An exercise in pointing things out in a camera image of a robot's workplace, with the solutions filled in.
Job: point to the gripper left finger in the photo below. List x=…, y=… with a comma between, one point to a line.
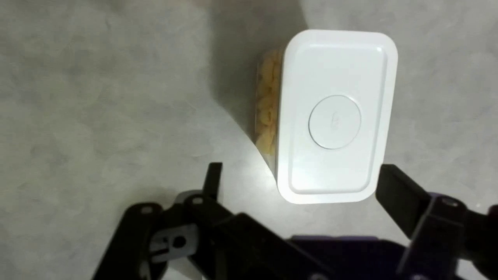
x=202, y=233

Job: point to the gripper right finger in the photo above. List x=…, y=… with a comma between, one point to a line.
x=432, y=221

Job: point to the white container lid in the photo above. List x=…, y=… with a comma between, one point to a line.
x=334, y=116

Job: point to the clear container with pasta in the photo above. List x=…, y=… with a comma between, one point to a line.
x=267, y=109

